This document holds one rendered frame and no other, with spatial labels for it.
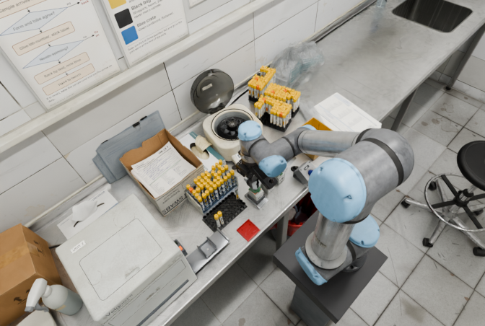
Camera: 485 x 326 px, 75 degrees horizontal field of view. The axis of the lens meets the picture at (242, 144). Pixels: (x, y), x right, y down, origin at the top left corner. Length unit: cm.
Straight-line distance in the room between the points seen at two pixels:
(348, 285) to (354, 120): 81
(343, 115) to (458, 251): 126
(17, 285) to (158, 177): 60
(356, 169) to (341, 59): 149
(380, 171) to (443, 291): 179
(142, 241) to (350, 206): 65
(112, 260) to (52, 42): 68
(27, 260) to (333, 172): 106
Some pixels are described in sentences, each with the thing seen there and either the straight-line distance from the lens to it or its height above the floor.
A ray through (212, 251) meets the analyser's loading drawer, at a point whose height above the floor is 91.
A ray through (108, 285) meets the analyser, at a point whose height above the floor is 117.
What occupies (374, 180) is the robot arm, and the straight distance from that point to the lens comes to 64.
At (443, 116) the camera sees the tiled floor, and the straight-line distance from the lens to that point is 323.
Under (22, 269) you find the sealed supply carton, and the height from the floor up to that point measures 105.
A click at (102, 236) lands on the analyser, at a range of 110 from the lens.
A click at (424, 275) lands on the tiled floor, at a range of 238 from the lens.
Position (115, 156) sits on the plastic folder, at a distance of 151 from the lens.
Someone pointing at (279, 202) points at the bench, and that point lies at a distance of 137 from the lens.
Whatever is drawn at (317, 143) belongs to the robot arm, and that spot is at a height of 139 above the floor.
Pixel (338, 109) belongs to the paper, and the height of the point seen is 89.
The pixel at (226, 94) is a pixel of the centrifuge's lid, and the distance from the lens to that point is 160.
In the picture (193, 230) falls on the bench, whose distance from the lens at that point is 135.
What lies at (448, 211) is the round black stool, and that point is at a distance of 247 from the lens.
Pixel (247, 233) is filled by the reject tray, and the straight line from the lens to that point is 131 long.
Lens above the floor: 208
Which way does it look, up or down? 51 degrees down
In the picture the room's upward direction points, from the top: 6 degrees counter-clockwise
